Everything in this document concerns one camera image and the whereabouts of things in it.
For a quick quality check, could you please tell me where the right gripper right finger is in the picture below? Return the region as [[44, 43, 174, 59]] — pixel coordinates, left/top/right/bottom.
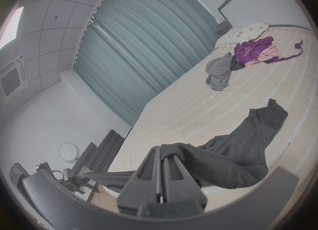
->
[[161, 154, 208, 212]]

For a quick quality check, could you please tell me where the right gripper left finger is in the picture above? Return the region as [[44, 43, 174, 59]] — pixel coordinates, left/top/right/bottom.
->
[[117, 146, 161, 216]]

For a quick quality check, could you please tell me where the black T-shirt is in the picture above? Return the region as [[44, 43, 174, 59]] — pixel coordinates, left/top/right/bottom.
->
[[83, 98, 289, 195]]

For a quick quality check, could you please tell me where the bed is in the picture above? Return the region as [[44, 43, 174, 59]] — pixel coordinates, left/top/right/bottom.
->
[[101, 0, 317, 212]]

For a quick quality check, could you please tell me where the dark chest of drawers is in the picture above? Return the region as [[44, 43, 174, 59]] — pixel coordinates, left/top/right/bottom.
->
[[93, 130, 125, 172]]

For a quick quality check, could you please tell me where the dark dressing table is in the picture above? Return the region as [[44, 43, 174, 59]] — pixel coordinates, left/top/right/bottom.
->
[[72, 142, 100, 201]]

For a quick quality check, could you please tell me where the round white mirror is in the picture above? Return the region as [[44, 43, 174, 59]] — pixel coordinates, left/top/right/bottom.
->
[[59, 141, 79, 162]]

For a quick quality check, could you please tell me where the blue-green curtain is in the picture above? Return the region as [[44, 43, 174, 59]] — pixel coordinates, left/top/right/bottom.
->
[[73, 22, 164, 127], [93, 0, 220, 91]]

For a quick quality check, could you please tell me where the grey garment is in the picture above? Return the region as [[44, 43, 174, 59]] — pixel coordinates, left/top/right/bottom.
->
[[205, 52, 234, 91]]

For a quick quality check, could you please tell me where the black shiny garment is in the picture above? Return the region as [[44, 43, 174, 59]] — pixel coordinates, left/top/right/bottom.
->
[[231, 59, 246, 71]]

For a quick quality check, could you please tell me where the purple satin garment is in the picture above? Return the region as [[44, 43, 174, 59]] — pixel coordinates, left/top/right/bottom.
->
[[234, 36, 303, 69]]

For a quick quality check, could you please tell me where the pink garment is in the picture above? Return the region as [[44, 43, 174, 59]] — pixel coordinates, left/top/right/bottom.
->
[[245, 45, 281, 68]]

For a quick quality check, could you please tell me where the white printed pillow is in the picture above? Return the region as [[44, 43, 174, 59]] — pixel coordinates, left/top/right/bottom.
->
[[214, 22, 270, 49]]

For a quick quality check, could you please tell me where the grey bedside table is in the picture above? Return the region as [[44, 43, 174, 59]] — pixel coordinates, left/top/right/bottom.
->
[[216, 21, 233, 34]]

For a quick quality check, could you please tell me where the ceiling air conditioner vent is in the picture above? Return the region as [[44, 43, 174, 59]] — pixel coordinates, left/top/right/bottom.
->
[[0, 54, 29, 104]]

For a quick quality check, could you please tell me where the ceiling light panel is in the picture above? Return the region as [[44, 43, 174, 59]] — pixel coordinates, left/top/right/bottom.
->
[[0, 6, 24, 49]]

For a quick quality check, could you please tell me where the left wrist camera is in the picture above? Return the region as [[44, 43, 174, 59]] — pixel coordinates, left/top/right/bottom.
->
[[62, 168, 73, 182]]

